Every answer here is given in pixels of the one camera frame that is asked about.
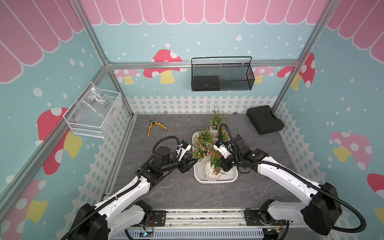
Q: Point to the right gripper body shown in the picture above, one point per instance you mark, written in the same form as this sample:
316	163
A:
232	161

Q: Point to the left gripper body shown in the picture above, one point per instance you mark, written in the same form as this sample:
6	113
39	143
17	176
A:
173	164

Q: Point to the red flower pot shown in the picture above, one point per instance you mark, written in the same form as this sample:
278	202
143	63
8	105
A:
213	172

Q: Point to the pink flower pot twine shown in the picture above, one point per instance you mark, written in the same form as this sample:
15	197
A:
202	151

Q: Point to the orange flower pot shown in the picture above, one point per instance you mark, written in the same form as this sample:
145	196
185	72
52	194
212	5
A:
205	137
222	136

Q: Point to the pink flower pot back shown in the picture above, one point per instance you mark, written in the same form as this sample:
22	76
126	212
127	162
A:
217	119

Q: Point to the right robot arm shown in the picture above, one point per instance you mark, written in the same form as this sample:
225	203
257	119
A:
319	206

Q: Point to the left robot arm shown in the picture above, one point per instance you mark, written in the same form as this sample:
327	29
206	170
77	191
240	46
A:
119	211

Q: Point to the white storage tray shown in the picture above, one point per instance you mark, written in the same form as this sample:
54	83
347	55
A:
199	166

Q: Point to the black box in basket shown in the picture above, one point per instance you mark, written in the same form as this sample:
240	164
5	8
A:
205	83

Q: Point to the black tool case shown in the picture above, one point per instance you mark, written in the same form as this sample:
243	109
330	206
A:
264	121

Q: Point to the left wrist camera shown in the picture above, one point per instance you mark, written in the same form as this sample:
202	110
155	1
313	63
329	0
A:
182	148

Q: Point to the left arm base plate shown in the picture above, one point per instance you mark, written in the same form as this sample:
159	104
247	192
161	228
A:
154	219

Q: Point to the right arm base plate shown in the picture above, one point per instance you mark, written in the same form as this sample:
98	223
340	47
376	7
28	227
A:
261	218

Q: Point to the clear acrylic wall box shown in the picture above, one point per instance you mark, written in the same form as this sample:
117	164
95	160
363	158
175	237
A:
93	113

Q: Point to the black wire wall basket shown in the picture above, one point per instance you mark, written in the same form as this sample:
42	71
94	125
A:
235	73

